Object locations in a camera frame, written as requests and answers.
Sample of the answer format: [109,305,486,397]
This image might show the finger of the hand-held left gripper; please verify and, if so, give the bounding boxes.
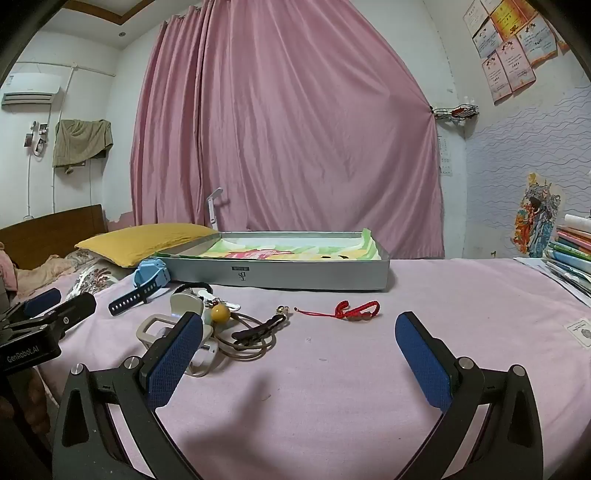
[34,294,98,332]
[25,288,62,318]

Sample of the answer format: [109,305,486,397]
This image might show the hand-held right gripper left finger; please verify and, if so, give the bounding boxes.
[51,312,204,480]

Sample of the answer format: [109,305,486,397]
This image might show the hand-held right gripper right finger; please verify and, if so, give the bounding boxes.
[394,311,544,480]

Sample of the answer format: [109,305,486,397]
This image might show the beige hair clip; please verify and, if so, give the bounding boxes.
[136,314,218,378]

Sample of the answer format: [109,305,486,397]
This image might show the amber bead cord necklace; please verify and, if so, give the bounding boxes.
[203,302,291,363]

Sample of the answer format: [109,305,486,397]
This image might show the blue wrist watch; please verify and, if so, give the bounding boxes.
[108,258,169,317]

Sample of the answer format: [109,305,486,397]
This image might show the red string bracelet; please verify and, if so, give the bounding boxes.
[295,300,382,321]

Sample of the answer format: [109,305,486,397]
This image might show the grey shallow box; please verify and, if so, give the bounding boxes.
[152,226,392,292]

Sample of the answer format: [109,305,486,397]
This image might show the person's left hand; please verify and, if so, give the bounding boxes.
[0,371,51,432]

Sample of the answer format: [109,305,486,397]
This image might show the pink blanket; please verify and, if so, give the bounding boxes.
[0,249,75,301]

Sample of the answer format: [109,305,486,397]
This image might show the floral patterned pillow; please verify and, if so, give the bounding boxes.
[62,249,139,303]

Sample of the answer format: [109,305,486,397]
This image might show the wooden headboard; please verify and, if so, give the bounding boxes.
[0,204,108,271]

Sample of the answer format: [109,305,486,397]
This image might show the yellow pillow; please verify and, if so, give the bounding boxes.
[75,223,222,268]

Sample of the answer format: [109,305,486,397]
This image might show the pink bedsheet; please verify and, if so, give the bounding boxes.
[14,256,591,480]

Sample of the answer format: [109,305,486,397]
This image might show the colourful painted paper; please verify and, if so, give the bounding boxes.
[154,227,382,263]

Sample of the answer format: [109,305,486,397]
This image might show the silver folding stand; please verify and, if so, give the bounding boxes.
[206,187,225,227]

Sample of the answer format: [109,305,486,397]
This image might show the small white card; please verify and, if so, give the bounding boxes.
[563,318,591,347]

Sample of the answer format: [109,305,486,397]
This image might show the green hanging towel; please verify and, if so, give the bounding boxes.
[52,119,114,174]

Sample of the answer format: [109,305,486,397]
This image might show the stack of books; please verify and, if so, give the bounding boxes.
[512,213,591,308]

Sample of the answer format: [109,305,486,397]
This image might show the white air conditioner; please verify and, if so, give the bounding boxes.
[0,73,62,108]

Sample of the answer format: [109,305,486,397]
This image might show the pink curtain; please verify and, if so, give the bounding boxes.
[130,0,446,259]

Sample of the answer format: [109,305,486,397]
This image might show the white wall holder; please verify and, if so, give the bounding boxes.
[24,121,51,158]

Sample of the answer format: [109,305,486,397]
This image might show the colourful figure wall sticker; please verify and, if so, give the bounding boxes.
[512,173,561,258]

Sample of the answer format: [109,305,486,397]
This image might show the wire wall rack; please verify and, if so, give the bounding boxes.
[429,105,479,126]

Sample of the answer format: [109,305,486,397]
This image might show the wall certificates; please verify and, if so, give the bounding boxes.
[464,0,571,104]

